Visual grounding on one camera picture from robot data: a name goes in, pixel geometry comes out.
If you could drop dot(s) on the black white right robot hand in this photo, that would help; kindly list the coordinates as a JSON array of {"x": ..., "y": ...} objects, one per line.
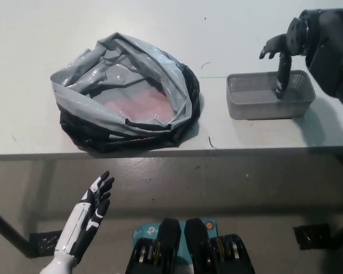
[{"x": 283, "y": 71}]

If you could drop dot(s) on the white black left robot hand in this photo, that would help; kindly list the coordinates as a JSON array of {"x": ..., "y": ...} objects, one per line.
[{"x": 74, "y": 225}]

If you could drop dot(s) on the grey perforated rectangular plastic basket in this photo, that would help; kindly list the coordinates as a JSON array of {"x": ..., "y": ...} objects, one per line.
[{"x": 254, "y": 111}]

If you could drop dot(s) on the grey and black plastic bag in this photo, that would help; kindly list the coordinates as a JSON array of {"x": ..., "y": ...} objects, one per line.
[{"x": 71, "y": 85}]

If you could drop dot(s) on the black table tape patch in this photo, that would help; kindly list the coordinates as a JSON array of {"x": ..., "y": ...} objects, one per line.
[{"x": 250, "y": 119}]

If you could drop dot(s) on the black teal robot torso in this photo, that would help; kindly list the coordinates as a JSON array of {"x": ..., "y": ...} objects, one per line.
[{"x": 171, "y": 237}]

